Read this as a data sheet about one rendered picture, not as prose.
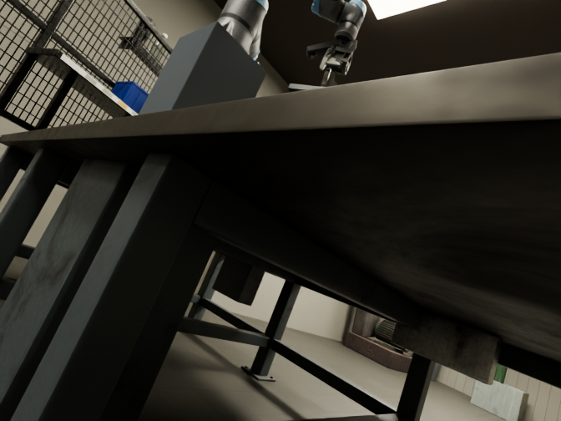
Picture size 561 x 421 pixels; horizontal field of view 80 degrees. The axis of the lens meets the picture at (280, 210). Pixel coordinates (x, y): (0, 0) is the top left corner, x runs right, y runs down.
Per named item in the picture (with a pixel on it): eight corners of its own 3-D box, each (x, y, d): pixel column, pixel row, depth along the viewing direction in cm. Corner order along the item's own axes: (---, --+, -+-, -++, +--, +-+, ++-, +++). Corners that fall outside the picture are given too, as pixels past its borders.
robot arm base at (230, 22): (219, 29, 89) (234, 0, 91) (189, 42, 99) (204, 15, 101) (255, 68, 99) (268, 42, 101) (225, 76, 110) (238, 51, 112)
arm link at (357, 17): (343, 9, 128) (362, 18, 128) (333, 32, 126) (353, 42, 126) (350, -8, 120) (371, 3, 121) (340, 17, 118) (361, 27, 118)
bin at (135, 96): (169, 139, 181) (179, 119, 183) (121, 103, 156) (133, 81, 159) (150, 136, 190) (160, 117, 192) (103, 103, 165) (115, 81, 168)
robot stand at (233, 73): (147, 155, 77) (217, 20, 85) (116, 154, 91) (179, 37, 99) (211, 193, 91) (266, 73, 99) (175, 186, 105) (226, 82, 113)
